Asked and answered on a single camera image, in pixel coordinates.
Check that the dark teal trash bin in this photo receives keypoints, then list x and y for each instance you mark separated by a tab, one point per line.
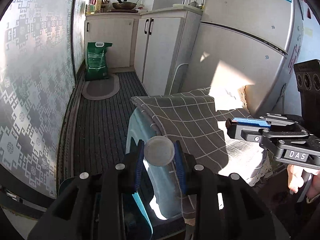
102	206

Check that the light green plastic stool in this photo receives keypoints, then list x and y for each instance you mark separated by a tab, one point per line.
155	169

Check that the white kitchen cabinet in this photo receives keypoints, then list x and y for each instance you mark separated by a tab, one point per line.
156	45

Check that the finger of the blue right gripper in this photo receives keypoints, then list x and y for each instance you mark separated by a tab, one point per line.
247	133

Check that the black wok pan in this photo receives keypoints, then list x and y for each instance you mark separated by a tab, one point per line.
123	5

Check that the frosted patterned sliding door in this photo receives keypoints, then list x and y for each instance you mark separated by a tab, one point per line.
42	47

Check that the white refrigerator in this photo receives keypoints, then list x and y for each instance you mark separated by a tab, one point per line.
249	44

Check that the hanging metal ladle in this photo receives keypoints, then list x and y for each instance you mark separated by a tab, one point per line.
193	3

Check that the striped dark floor carpet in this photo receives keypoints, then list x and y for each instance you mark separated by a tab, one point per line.
94	138

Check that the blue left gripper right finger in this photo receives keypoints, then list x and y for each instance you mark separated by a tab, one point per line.
181	166

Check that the green rice bag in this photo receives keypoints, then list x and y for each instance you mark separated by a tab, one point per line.
97	68

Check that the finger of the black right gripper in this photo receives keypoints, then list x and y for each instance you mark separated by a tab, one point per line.
250	122

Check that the grey checked tablecloth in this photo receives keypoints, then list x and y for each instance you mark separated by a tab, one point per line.
192	119

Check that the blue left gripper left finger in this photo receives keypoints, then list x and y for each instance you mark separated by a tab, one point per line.
139	164

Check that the person's right hand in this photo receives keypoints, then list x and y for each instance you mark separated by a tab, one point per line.
295	181

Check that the oval grey floor mat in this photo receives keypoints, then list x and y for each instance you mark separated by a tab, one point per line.
101	89

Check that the oil bottle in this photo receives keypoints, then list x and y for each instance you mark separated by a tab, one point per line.
98	6

